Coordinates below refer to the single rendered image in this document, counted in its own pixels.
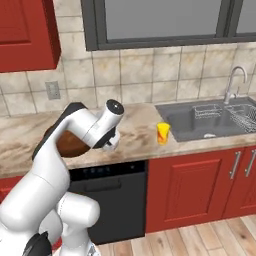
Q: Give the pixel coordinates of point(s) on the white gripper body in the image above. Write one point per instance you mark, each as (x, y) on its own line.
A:
(113, 141)

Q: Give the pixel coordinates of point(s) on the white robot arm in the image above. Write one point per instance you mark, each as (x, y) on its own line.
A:
(50, 173)

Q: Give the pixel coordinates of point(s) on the brown bowl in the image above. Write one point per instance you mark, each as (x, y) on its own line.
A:
(71, 145)

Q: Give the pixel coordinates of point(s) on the yellow cup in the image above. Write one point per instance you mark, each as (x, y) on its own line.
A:
(163, 133)

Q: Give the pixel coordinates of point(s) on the grey sink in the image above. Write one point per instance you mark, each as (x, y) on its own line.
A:
(186, 118)

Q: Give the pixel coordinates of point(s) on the black dishwasher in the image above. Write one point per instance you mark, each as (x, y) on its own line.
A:
(116, 206)

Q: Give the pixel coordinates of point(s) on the wide red cupboard door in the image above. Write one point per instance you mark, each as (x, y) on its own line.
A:
(190, 190)

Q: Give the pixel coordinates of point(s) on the red drawer front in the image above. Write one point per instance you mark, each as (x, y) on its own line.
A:
(8, 188)

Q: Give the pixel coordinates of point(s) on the silver tap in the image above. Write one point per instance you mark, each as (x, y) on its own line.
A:
(230, 86)

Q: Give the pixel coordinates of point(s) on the grey framed window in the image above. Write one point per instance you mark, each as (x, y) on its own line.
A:
(160, 20)

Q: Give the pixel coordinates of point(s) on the grey wall socket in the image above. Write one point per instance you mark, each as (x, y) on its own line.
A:
(53, 90)

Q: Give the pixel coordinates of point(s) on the red wall cupboard door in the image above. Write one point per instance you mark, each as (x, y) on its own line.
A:
(23, 33)

